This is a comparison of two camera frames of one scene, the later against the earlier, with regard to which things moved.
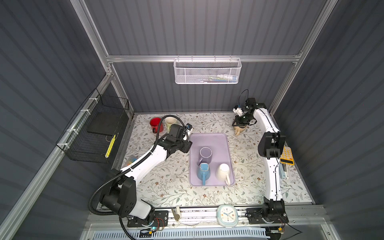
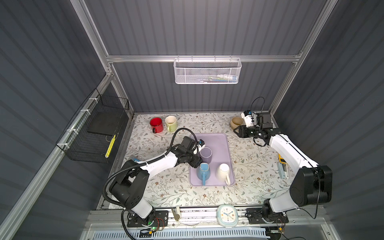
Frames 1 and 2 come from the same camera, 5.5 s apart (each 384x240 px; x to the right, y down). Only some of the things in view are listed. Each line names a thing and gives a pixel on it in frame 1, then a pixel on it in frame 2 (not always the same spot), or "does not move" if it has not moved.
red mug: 154,123 does not move
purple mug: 205,155 does not move
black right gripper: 239,123 -> 243,131
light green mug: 169,121 does not move
